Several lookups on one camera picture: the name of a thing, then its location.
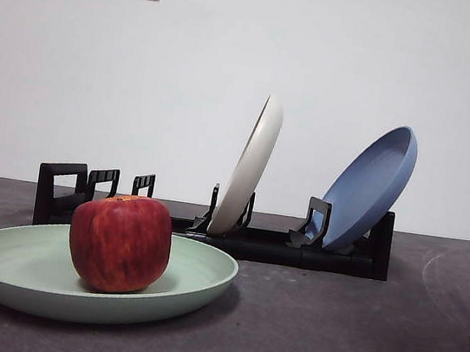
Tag blue round plate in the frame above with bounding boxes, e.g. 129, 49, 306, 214
314, 115, 422, 262

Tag black plastic plate rack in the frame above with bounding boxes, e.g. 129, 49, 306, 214
30, 157, 398, 283

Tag red apple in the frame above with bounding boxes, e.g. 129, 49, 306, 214
62, 187, 179, 302

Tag cream round plate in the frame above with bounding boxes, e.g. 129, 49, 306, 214
206, 88, 287, 243

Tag green round plate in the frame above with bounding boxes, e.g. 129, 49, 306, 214
0, 210, 244, 345

